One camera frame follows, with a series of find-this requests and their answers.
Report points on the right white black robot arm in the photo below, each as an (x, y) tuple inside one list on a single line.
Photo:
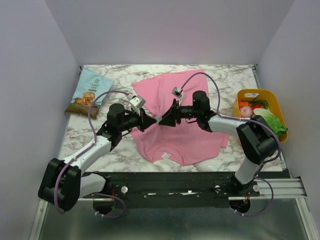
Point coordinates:
[(258, 141)]

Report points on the purple onion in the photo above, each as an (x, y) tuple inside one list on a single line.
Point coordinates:
[(246, 112)]

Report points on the aluminium frame rail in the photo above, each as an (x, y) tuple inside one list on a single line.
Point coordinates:
[(281, 188)]

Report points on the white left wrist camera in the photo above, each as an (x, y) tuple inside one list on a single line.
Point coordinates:
[(136, 102)]

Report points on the blue chips bag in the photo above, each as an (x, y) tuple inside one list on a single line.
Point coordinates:
[(91, 84)]

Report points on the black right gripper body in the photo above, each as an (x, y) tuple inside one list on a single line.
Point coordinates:
[(177, 113)]

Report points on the green lettuce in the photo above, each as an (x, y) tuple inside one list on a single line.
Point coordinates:
[(273, 121)]

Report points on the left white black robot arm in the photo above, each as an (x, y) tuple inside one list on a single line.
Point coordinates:
[(61, 183)]

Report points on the yellow plastic basket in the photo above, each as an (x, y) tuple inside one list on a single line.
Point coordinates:
[(256, 95)]

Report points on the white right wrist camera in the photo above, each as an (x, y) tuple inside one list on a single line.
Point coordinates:
[(178, 93)]

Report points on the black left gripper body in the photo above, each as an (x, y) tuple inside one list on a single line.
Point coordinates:
[(132, 120)]

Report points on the red pepper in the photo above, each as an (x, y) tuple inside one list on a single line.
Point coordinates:
[(256, 106)]

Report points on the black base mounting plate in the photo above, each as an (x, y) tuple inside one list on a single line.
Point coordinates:
[(104, 204)]

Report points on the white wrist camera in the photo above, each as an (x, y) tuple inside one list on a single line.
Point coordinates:
[(136, 102), (178, 93)]

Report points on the small orange pumpkin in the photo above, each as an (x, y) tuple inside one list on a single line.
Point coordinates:
[(242, 104)]

